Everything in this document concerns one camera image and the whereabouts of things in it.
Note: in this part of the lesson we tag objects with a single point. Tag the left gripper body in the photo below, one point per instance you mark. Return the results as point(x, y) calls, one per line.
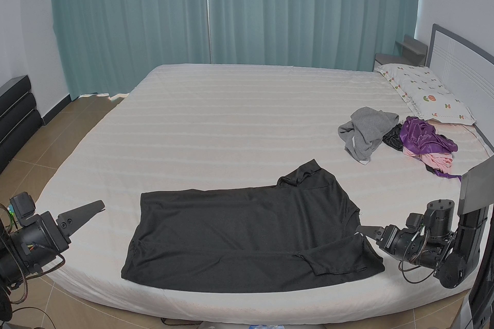
point(40, 238)

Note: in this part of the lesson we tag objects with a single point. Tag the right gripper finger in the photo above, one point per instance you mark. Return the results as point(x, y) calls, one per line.
point(370, 234)

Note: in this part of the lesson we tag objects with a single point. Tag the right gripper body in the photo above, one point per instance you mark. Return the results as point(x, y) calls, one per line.
point(395, 244)

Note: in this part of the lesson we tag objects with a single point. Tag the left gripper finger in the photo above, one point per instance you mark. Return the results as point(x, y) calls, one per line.
point(83, 215)

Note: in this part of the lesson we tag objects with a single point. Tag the black T-shirt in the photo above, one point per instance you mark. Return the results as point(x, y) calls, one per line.
point(251, 235)

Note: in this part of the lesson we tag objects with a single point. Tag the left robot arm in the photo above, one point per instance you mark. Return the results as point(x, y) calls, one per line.
point(9, 265)

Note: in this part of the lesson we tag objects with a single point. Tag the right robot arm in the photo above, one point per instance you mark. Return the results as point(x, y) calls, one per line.
point(476, 188)

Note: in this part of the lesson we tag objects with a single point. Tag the pink garment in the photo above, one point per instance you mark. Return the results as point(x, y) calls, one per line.
point(438, 161)

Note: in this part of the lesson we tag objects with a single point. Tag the black glossy garment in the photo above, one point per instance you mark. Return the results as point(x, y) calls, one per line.
point(393, 139)

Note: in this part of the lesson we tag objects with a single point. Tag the grey garment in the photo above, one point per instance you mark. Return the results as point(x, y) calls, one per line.
point(366, 131)

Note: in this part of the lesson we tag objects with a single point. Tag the purple satin garment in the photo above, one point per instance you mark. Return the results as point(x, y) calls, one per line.
point(420, 134)

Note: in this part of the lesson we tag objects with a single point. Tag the black chest of drawers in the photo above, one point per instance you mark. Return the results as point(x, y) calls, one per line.
point(15, 119)

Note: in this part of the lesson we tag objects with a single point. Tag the white printed pillow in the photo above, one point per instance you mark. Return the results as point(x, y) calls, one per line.
point(428, 92)

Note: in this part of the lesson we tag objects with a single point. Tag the bed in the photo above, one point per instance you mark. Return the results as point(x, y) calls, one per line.
point(231, 119)

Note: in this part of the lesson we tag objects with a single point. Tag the grey bedside table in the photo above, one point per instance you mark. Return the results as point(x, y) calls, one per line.
point(399, 58)

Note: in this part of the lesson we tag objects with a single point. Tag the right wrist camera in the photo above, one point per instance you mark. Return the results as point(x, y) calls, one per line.
point(413, 222)

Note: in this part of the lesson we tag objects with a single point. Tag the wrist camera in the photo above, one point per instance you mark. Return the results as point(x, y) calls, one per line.
point(413, 222)
point(22, 210)

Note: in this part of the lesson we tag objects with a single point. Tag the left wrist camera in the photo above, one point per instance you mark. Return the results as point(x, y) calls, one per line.
point(22, 210)

